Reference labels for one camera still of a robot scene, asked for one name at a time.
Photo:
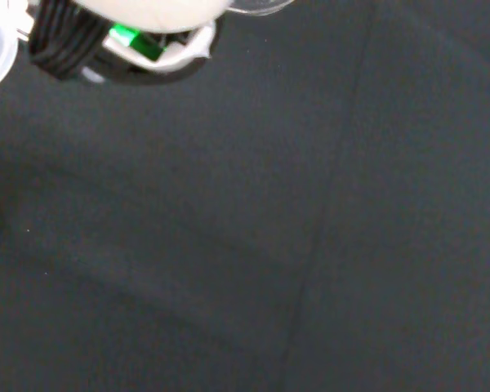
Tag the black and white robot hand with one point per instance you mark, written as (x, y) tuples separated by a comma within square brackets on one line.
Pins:
[(147, 16)]

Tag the black bench cloth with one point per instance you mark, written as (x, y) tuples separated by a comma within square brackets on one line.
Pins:
[(245, 228)]

